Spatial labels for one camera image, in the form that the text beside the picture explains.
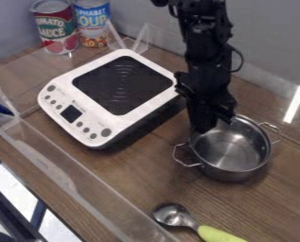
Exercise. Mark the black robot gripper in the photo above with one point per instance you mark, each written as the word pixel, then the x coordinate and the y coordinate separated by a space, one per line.
pixel 204 86

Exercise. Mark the silver metal pot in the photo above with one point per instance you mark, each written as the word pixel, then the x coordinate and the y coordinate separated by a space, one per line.
pixel 232 152

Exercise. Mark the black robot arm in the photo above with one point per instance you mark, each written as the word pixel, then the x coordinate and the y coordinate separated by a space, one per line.
pixel 205 30

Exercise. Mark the white and black stove top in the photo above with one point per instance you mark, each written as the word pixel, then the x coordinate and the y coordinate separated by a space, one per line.
pixel 104 98

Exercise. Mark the clear acrylic barrier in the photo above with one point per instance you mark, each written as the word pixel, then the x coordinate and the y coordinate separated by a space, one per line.
pixel 105 190

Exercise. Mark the alphabet soup can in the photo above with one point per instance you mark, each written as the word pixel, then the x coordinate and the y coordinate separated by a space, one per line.
pixel 92 14

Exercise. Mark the tomato sauce can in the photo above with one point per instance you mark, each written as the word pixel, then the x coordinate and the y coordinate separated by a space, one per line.
pixel 56 25

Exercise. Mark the spoon with green handle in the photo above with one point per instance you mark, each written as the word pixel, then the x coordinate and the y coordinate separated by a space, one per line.
pixel 173 214

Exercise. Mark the blue chair frame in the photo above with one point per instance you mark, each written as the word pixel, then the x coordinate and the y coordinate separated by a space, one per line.
pixel 19 229

